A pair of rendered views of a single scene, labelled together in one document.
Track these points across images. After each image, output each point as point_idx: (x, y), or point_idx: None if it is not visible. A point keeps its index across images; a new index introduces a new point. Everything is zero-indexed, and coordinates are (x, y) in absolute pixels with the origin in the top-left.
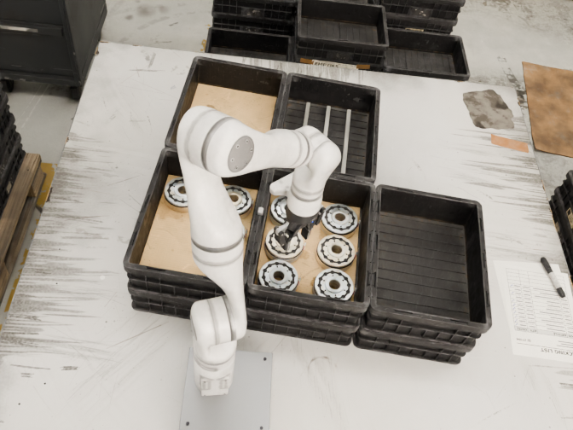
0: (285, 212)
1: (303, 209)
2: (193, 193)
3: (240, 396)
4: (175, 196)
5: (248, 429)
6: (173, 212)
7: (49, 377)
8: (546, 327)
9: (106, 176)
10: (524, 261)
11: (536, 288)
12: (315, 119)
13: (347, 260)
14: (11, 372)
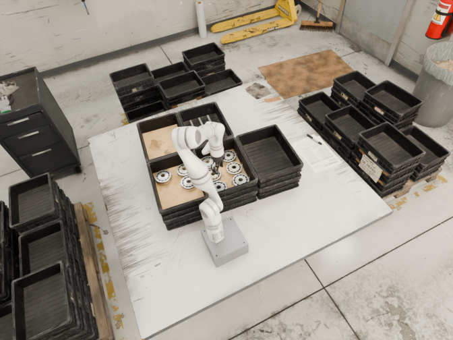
0: (207, 164)
1: (218, 154)
2: (185, 160)
3: (230, 236)
4: (161, 179)
5: (239, 245)
6: (164, 186)
7: (152, 272)
8: (321, 157)
9: (125, 188)
10: (301, 139)
11: (311, 146)
12: (196, 125)
13: (240, 168)
14: (135, 278)
